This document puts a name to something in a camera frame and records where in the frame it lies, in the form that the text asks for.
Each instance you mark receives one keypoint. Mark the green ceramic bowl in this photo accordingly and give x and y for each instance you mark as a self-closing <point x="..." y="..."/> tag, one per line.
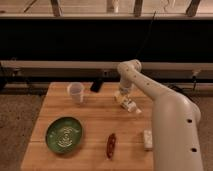
<point x="64" y="135"/>

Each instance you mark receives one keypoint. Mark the white plastic bottle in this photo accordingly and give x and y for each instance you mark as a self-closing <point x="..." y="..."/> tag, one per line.
<point x="130" y="106"/>

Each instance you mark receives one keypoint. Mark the wooden table board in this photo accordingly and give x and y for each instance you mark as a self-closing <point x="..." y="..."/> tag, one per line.
<point x="100" y="116"/>

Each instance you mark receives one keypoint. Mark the white crumpled sponge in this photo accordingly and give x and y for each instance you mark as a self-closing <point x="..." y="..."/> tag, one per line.
<point x="147" y="136"/>

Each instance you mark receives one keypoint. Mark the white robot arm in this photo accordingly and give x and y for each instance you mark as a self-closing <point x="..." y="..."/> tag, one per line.
<point x="175" y="118"/>

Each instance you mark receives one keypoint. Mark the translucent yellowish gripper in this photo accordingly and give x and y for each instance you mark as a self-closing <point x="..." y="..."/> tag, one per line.
<point x="123" y="98"/>

